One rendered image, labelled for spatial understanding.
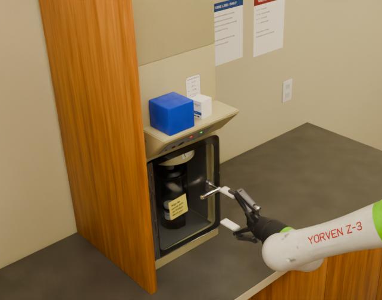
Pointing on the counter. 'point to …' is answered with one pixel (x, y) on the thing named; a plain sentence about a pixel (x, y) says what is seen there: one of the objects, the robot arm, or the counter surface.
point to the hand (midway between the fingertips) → (225, 206)
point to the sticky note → (178, 206)
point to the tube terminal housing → (191, 66)
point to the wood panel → (103, 128)
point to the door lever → (210, 191)
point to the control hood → (153, 143)
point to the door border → (153, 210)
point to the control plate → (185, 140)
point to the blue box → (171, 113)
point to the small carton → (202, 106)
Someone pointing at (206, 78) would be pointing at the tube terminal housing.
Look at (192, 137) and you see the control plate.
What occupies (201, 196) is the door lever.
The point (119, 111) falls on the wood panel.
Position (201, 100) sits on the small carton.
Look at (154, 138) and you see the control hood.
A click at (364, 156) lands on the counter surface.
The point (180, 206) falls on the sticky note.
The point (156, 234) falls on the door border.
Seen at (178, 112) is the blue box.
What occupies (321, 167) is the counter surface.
